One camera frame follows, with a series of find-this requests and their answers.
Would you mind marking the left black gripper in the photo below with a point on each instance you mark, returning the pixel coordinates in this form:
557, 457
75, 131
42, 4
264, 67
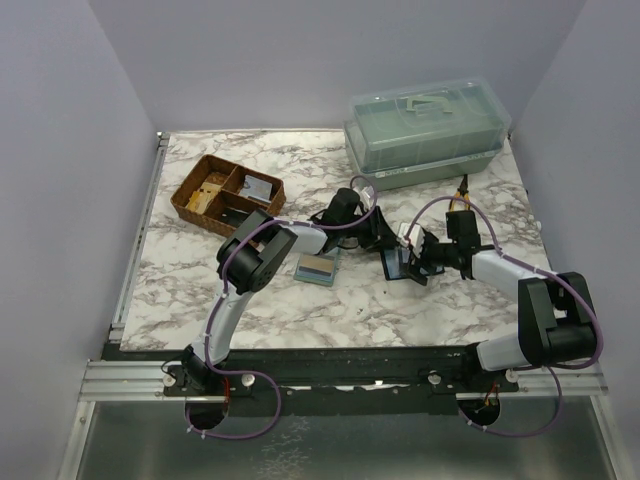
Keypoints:
378, 233

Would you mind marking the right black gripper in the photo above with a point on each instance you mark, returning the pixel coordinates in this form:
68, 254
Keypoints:
430, 238

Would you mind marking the black leather card holder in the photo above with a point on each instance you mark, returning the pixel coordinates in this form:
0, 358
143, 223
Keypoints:
393, 262

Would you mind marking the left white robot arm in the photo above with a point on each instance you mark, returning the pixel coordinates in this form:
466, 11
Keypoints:
251, 256

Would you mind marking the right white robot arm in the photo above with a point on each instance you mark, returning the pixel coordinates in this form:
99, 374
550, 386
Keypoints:
554, 311

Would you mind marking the gold cards in basket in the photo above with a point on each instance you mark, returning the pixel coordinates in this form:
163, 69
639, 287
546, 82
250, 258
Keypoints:
202, 197

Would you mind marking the green plastic storage box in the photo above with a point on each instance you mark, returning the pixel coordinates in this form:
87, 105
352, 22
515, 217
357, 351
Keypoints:
425, 133

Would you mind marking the black item in basket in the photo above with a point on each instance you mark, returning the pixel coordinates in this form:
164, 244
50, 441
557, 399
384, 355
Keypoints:
233, 217

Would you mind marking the brown woven divided basket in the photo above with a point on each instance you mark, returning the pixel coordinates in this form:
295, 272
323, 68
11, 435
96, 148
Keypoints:
229, 176

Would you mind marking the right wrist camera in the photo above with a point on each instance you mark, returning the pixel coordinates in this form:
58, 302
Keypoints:
411, 237

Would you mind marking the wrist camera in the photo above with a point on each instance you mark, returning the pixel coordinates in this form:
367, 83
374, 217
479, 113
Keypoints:
367, 195
411, 237

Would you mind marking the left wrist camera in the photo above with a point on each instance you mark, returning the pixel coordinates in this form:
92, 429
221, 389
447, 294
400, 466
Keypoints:
367, 195

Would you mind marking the yellow handled pliers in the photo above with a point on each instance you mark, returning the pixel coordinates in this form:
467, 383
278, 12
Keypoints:
461, 198

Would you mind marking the black metal base rail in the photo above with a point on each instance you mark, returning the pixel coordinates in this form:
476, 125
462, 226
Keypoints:
325, 382

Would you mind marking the aluminium frame rail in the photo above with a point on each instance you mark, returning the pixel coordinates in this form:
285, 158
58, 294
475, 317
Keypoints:
119, 318

